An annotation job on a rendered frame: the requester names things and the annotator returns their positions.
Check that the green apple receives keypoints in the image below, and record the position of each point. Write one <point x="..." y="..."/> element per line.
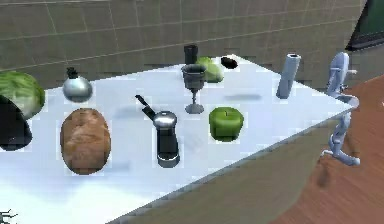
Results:
<point x="226" y="124"/>

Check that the white top kitchen counter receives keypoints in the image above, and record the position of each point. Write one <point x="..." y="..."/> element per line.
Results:
<point x="186" y="173"/>

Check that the small green lettuce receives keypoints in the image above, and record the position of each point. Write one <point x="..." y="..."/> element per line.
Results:
<point x="213" y="71"/>

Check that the dark green window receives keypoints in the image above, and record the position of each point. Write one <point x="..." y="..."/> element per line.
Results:
<point x="368" y="23"/>

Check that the grey tall vase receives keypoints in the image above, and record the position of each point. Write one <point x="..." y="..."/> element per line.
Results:
<point x="288" y="76"/>

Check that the brown bread loaf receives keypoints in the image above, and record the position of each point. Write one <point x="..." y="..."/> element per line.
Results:
<point x="85" y="141"/>

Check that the silver round kettle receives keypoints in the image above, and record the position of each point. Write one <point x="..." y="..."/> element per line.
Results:
<point x="77" y="88"/>

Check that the green lettuce head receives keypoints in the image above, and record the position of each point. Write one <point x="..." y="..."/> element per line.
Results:
<point x="20" y="91"/>

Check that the black oval dish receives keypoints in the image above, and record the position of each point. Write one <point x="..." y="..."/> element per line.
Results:
<point x="229" y="62"/>

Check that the black round pan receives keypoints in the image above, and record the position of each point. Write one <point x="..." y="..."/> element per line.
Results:
<point x="11" y="128"/>

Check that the pale grey chair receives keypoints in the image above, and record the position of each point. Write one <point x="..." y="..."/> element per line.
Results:
<point x="340" y="100"/>

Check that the grey metal goblet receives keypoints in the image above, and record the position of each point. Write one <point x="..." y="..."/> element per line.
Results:
<point x="194" y="80"/>

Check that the black cylinder cup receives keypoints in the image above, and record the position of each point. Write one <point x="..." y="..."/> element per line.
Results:
<point x="190" y="54"/>

